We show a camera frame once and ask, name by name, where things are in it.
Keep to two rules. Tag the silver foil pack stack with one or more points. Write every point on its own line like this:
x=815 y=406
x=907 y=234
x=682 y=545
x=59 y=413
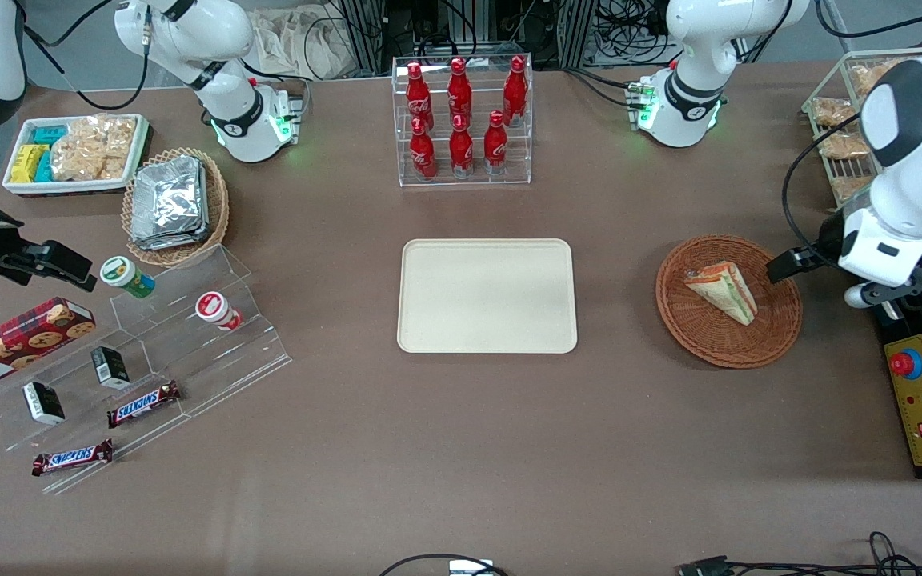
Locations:
x=169 y=200

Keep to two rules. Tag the white plug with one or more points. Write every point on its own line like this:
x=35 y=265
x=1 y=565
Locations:
x=471 y=568

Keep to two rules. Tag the beige cloth bag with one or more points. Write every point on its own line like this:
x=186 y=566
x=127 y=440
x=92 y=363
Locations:
x=301 y=40

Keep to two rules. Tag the white rectangular snack tray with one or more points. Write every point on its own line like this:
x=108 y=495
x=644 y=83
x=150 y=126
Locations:
x=17 y=186

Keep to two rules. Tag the teal snack packet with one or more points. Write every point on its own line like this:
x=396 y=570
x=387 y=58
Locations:
x=50 y=134
x=44 y=168

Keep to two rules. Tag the red cup with white lid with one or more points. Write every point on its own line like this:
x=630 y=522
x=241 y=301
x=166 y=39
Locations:
x=211 y=306

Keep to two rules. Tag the green cup with white lid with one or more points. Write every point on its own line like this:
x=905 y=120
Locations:
x=121 y=272

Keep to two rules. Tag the red tartan cookie box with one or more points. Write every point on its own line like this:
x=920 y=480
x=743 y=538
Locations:
x=21 y=340

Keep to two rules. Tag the brown Snickers bar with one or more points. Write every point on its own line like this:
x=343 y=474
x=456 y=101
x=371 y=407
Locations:
x=143 y=405
x=73 y=458

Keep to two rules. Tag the clear acrylic bottle rack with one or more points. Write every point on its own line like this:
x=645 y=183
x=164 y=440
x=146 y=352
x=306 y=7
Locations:
x=521 y=156

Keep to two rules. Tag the round brown wicker basket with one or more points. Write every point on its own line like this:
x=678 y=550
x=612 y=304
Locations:
x=709 y=336

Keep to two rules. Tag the clear bag of pastry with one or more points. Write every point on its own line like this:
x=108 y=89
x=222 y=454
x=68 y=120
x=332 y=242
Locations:
x=849 y=188
x=873 y=78
x=843 y=145
x=833 y=112

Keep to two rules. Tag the red emergency stop button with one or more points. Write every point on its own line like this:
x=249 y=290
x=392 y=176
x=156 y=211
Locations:
x=903 y=364

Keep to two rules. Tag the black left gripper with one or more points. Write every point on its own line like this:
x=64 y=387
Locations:
x=827 y=238

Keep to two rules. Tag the clear acrylic stepped stand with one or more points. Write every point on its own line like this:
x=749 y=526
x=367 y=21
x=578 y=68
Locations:
x=253 y=344

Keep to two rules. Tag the red cola bottle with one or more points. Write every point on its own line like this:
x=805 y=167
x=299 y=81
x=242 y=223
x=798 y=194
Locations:
x=459 y=92
x=495 y=148
x=422 y=156
x=461 y=152
x=418 y=92
x=515 y=92

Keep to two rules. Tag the triangle sandwich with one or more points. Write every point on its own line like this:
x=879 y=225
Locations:
x=729 y=292

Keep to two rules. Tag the clear bag of crackers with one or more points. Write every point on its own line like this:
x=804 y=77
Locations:
x=93 y=148

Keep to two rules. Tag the small black box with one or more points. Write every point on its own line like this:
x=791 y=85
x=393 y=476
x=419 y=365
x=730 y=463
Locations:
x=111 y=368
x=45 y=402

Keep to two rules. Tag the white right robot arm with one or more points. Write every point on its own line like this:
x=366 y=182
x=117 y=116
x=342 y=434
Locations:
x=221 y=48

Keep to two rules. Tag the yellow snack packet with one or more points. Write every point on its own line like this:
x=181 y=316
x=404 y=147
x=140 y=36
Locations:
x=26 y=164

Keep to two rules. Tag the aluminium frame profile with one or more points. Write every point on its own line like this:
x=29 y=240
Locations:
x=577 y=32
x=365 y=32

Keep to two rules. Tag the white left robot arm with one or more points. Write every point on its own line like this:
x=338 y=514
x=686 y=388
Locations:
x=909 y=160

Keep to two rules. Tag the oval tan wicker basket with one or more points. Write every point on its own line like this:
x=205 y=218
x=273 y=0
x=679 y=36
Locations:
x=219 y=208

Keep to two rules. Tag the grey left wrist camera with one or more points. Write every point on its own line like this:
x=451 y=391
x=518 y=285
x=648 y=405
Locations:
x=857 y=298

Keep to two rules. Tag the cream plastic tray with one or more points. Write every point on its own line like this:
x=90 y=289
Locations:
x=469 y=296

